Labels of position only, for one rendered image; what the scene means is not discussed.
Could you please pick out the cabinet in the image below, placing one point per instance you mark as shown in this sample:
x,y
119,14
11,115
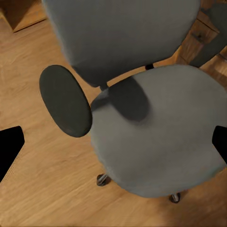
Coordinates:
x,y
202,32

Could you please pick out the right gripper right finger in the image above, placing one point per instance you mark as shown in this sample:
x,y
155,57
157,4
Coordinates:
x,y
219,140

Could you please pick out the bookcase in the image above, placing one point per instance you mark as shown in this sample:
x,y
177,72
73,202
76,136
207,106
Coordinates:
x,y
19,14
171,60

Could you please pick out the swivel chair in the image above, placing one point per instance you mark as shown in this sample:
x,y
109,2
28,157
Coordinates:
x,y
151,131

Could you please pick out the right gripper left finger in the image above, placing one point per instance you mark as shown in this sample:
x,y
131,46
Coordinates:
x,y
11,141

